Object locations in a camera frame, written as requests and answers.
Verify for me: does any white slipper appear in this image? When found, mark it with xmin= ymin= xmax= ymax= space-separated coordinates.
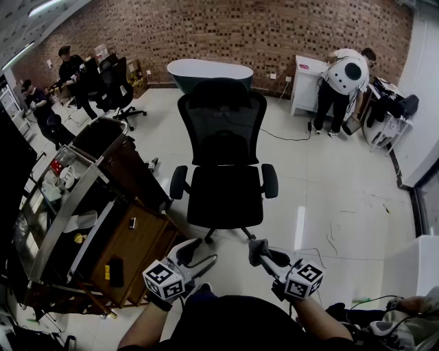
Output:
xmin=63 ymin=209 xmax=99 ymax=234

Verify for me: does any person's left forearm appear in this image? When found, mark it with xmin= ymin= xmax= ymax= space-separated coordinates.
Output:
xmin=118 ymin=298 xmax=172 ymax=351

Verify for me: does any black wheeled chair base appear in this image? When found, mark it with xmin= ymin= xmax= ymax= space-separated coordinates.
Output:
xmin=204 ymin=226 xmax=257 ymax=245

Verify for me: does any brown cardboard box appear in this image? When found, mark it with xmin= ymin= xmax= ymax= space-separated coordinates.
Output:
xmin=126 ymin=58 xmax=143 ymax=82

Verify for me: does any brown wooden cabinet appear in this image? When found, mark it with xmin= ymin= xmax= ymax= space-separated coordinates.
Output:
xmin=91 ymin=202 xmax=179 ymax=308

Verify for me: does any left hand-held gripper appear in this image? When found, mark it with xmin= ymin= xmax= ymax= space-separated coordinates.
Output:
xmin=142 ymin=238 xmax=220 ymax=304

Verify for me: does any white round backpack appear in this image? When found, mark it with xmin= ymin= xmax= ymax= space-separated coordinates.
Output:
xmin=320 ymin=56 xmax=370 ymax=95

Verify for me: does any black bag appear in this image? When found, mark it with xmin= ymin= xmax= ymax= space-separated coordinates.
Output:
xmin=394 ymin=94 xmax=420 ymax=119

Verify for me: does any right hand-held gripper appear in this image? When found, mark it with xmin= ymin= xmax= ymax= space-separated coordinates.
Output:
xmin=259 ymin=249 xmax=325 ymax=301

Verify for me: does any yellow taped cardboard box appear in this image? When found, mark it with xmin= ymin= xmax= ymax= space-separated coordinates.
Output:
xmin=132 ymin=77 xmax=149 ymax=99

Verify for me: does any red white carton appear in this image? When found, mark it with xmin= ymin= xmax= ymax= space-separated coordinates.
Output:
xmin=94 ymin=43 xmax=110 ymax=63

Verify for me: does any black tangled floor cable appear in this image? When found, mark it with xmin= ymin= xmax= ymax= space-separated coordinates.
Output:
xmin=352 ymin=293 xmax=406 ymax=305

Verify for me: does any white shelf unit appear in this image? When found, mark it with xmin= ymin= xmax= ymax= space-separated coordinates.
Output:
xmin=0 ymin=84 xmax=34 ymax=141

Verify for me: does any white cabinet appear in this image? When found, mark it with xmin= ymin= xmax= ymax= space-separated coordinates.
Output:
xmin=290 ymin=54 xmax=339 ymax=117

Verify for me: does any black chair armrest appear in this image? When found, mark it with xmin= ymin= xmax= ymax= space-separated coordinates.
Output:
xmin=169 ymin=165 xmax=189 ymax=201
xmin=261 ymin=163 xmax=279 ymax=199

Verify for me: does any white plate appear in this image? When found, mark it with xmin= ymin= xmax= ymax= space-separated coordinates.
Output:
xmin=60 ymin=165 xmax=82 ymax=189

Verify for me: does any black waste bin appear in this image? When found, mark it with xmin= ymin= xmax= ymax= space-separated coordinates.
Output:
xmin=342 ymin=116 xmax=363 ymax=136

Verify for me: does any black left wrist strap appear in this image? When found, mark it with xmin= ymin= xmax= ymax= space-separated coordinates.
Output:
xmin=147 ymin=291 xmax=174 ymax=312

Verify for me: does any person's right forearm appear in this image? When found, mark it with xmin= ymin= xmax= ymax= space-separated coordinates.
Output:
xmin=293 ymin=294 xmax=353 ymax=342

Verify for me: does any large black panel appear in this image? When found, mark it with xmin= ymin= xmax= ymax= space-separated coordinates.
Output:
xmin=0 ymin=109 xmax=38 ymax=247

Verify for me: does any ceiling strip light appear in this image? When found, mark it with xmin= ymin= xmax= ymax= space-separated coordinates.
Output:
xmin=1 ymin=40 xmax=36 ymax=72
xmin=28 ymin=0 xmax=67 ymax=18

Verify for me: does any white metal table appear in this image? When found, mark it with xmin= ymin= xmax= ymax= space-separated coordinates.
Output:
xmin=363 ymin=77 xmax=420 ymax=157

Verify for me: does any white dark green bathtub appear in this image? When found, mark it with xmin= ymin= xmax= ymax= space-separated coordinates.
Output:
xmin=167 ymin=58 xmax=254 ymax=95

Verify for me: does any black power cable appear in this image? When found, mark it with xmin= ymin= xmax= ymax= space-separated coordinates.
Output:
xmin=259 ymin=119 xmax=313 ymax=142

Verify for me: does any black office chair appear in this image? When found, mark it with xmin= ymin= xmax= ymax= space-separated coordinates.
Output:
xmin=99 ymin=56 xmax=147 ymax=132
xmin=83 ymin=56 xmax=114 ymax=104

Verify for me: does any person's black shirt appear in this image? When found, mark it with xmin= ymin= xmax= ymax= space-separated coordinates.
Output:
xmin=118 ymin=294 xmax=354 ymax=351

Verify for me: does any dark framed glass door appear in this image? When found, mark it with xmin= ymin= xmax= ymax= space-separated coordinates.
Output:
xmin=410 ymin=167 xmax=439 ymax=238

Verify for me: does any black remote-like item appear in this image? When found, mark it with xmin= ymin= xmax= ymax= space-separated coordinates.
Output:
xmin=108 ymin=257 xmax=124 ymax=288

